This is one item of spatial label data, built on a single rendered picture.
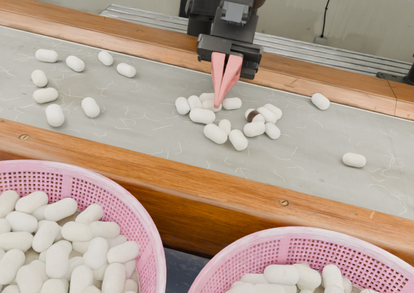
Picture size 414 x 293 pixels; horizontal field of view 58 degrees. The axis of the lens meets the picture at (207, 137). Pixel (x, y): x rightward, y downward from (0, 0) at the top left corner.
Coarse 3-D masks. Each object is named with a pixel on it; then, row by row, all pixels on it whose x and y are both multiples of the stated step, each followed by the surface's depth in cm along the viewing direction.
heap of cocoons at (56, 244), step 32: (0, 224) 35; (32, 224) 36; (64, 224) 39; (96, 224) 37; (0, 256) 33; (32, 256) 35; (64, 256) 34; (96, 256) 34; (128, 256) 35; (0, 288) 32; (32, 288) 31; (64, 288) 32; (96, 288) 32; (128, 288) 33
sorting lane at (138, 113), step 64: (0, 64) 61; (64, 64) 64; (128, 64) 68; (64, 128) 50; (128, 128) 52; (192, 128) 54; (320, 128) 60; (384, 128) 64; (320, 192) 47; (384, 192) 49
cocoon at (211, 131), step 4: (208, 124) 52; (212, 124) 52; (204, 128) 53; (208, 128) 52; (212, 128) 52; (216, 128) 52; (220, 128) 52; (204, 132) 52; (208, 132) 52; (212, 132) 51; (216, 132) 51; (220, 132) 51; (224, 132) 51; (208, 136) 52; (212, 136) 51; (216, 136) 51; (220, 136) 51; (224, 136) 51; (216, 140) 51; (220, 140) 51; (224, 140) 51
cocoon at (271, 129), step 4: (268, 124) 56; (272, 124) 56; (268, 128) 55; (272, 128) 55; (276, 128) 55; (268, 132) 55; (272, 132) 55; (276, 132) 55; (272, 136) 55; (276, 136) 55
